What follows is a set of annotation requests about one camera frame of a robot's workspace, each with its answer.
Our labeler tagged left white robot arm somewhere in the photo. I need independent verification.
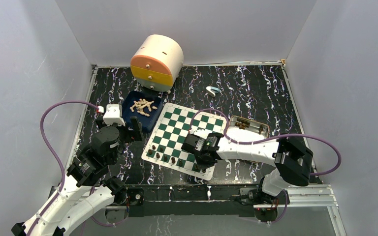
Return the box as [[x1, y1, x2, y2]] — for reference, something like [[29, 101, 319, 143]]
[[11, 117, 143, 236]]

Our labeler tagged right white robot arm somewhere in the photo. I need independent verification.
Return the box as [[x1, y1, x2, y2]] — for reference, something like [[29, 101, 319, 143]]
[[182, 130, 313, 204]]

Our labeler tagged green white chess board mat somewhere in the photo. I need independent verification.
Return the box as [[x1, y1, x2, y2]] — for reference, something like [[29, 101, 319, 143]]
[[141, 103, 227, 180]]

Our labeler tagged pile of light chess pieces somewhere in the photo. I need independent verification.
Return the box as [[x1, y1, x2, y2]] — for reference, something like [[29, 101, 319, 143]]
[[129, 99, 158, 117]]

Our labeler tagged dark blue plastic bin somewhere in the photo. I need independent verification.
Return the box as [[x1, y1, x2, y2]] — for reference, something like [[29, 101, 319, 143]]
[[122, 91, 163, 133]]

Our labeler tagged small white blue clip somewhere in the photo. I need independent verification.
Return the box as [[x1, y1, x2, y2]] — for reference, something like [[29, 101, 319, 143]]
[[206, 86, 220, 97]]

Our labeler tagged round drawer cabinet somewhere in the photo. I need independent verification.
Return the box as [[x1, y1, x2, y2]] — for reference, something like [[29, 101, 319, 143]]
[[130, 34, 184, 92]]

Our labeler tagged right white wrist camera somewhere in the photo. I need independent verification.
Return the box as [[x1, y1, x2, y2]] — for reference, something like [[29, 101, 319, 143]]
[[189, 129, 211, 139]]

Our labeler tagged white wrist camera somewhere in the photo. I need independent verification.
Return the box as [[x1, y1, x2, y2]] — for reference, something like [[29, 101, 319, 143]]
[[103, 104, 126, 126], [189, 129, 211, 139]]

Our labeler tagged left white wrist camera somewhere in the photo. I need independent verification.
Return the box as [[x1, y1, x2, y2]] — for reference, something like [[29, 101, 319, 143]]
[[103, 104, 126, 126]]

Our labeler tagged black base frame rail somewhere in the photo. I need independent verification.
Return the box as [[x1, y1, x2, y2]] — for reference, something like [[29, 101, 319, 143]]
[[104, 184, 279, 225]]

